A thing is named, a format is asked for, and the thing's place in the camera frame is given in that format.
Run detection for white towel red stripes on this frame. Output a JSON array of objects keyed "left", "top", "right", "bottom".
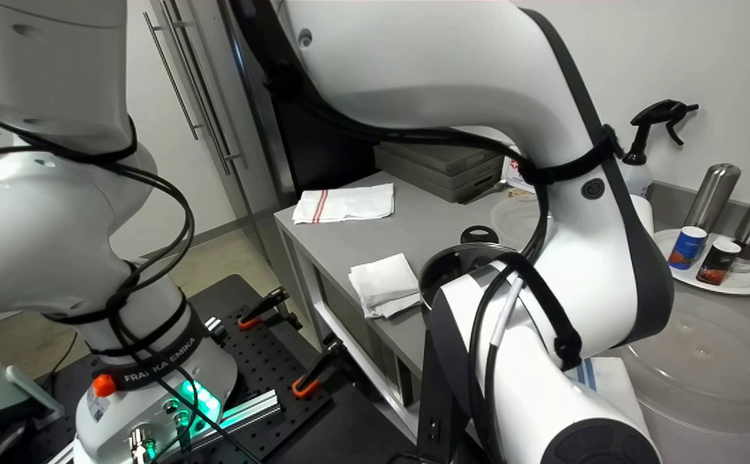
[{"left": 291, "top": 180, "right": 399, "bottom": 226}]

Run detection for plain white folded cloth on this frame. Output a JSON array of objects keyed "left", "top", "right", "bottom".
[{"left": 345, "top": 249, "right": 425, "bottom": 323}]

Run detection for tall black cabinet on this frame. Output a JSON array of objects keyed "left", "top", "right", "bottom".
[{"left": 228, "top": 0, "right": 379, "bottom": 194}]

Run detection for black breadboard table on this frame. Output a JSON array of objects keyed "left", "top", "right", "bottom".
[{"left": 43, "top": 272, "right": 428, "bottom": 464}]

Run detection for spray bottle black trigger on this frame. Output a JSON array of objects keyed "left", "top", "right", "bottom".
[{"left": 620, "top": 97, "right": 702, "bottom": 201}]

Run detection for blue spice jar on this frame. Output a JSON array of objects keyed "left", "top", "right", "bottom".
[{"left": 666, "top": 225, "right": 713, "bottom": 272}]

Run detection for brown spice jar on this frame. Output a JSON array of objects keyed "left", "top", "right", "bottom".
[{"left": 697, "top": 238, "right": 746, "bottom": 289}]

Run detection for large clear plastic lid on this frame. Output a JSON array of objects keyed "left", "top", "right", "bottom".
[{"left": 613, "top": 298, "right": 750, "bottom": 464}]

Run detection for black clamp orange handle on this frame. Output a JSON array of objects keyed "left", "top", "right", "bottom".
[
  {"left": 290, "top": 339, "right": 345, "bottom": 401},
  {"left": 235, "top": 285, "right": 295, "bottom": 334}
]

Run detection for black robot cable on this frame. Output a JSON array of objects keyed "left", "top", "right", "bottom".
[{"left": 0, "top": 97, "right": 629, "bottom": 464}]

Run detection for aluminium rail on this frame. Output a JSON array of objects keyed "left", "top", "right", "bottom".
[{"left": 178, "top": 387, "right": 286, "bottom": 450}]

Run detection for steel door handle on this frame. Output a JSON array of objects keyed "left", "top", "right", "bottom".
[
  {"left": 142, "top": 7, "right": 207, "bottom": 142},
  {"left": 161, "top": 0, "right": 247, "bottom": 177}
]

